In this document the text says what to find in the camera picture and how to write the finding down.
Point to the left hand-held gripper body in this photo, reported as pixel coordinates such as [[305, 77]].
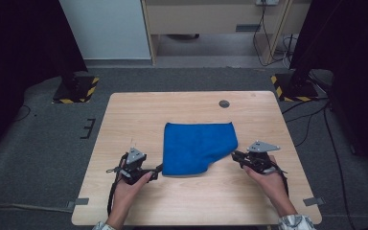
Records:
[[133, 167]]

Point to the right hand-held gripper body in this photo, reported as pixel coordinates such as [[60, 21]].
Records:
[[258, 159]]

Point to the blue towel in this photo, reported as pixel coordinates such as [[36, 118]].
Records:
[[198, 148]]

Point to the person's left hand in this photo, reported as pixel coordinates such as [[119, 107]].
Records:
[[124, 195]]

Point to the person's right hand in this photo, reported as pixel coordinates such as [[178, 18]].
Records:
[[273, 185]]

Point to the grey round table grommet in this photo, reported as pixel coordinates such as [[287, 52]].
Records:
[[224, 103]]

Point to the grey tape piece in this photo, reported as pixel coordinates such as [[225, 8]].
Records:
[[78, 202], [314, 201]]

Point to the hazard-striped black stand base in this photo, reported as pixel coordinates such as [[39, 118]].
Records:
[[295, 89], [76, 91]]

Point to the white cabinet panel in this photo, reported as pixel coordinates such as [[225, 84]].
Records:
[[108, 28]]

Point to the light wooden desk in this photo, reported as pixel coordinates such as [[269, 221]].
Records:
[[204, 17]]

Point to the black curtain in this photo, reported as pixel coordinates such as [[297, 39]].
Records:
[[19, 48], [354, 48]]

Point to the white power strip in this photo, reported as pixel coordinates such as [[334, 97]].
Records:
[[267, 2]]

